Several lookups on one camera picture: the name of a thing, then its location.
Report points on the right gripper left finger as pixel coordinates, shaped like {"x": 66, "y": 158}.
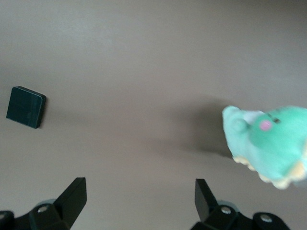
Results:
{"x": 69, "y": 201}

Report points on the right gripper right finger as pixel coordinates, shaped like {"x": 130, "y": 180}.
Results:
{"x": 206, "y": 203}

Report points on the small black square box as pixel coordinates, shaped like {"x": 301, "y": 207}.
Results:
{"x": 25, "y": 107}

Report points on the green plush dinosaur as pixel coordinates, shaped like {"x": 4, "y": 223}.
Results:
{"x": 271, "y": 148}

